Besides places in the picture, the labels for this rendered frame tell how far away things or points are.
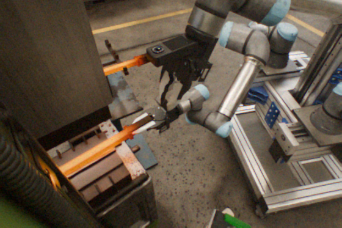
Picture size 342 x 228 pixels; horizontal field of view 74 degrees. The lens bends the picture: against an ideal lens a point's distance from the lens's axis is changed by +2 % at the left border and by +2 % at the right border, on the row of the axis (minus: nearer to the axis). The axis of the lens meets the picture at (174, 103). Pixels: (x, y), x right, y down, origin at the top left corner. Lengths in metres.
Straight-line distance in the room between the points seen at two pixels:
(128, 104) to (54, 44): 1.01
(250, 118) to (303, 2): 1.38
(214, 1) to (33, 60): 0.33
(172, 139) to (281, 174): 0.89
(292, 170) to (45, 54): 1.68
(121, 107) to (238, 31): 0.74
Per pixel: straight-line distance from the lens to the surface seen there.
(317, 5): 0.76
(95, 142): 0.86
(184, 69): 0.52
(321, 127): 1.24
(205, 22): 0.49
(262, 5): 0.53
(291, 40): 1.44
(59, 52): 0.35
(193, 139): 2.02
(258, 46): 1.02
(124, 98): 1.36
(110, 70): 1.13
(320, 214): 2.02
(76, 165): 0.81
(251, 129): 1.92
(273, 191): 1.68
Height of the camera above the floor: 1.68
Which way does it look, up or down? 47 degrees down
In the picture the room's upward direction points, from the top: straight up
